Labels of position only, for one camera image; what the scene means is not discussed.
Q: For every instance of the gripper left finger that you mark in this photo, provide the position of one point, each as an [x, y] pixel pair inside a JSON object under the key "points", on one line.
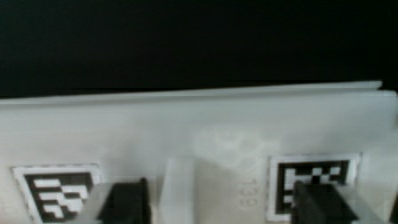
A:
{"points": [[127, 209]]}

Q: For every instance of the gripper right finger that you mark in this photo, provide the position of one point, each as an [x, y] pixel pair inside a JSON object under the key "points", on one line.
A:
{"points": [[321, 207]]}

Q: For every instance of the white cabinet door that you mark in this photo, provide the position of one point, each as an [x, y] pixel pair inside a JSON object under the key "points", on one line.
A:
{"points": [[220, 145]]}

